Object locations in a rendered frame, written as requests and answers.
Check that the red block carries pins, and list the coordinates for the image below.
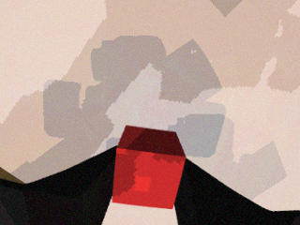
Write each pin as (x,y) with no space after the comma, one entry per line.
(148,167)

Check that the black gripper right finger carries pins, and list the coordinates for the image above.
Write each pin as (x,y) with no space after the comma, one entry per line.
(203,200)

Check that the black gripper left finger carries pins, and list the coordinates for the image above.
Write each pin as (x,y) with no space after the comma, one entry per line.
(77,196)

